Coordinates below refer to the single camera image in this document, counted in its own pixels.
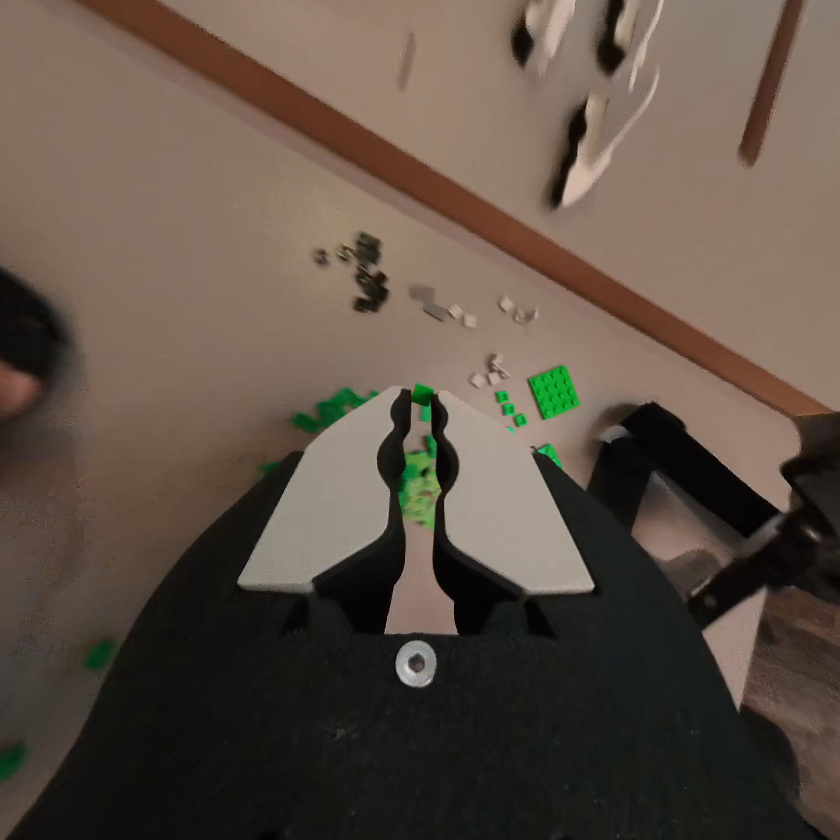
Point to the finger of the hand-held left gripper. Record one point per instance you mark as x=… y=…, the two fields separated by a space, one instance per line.
x=617 y=138
x=548 y=33

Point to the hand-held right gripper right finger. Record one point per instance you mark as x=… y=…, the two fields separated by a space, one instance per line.
x=512 y=518

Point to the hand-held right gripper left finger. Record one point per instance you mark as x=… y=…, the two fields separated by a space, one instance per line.
x=328 y=512

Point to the tiny bright green lego piece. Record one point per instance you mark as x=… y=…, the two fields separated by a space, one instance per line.
x=422 y=395

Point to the green lego brick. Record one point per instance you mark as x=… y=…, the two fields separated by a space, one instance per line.
x=548 y=453

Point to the pile of green lego bricks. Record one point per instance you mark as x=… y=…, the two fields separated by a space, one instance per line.
x=334 y=407

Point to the green square lego plate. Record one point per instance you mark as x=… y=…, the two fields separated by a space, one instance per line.
x=554 y=392

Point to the scattered light grey lego pieces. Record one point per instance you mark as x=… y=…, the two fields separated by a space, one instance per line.
x=459 y=315

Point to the pile of dark lego plates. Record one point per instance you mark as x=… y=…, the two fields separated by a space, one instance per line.
x=367 y=275

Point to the blurred green lego piece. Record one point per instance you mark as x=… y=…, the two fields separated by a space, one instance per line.
x=12 y=761
x=100 y=655

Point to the dark blurred object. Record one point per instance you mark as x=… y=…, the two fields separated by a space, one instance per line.
x=26 y=328

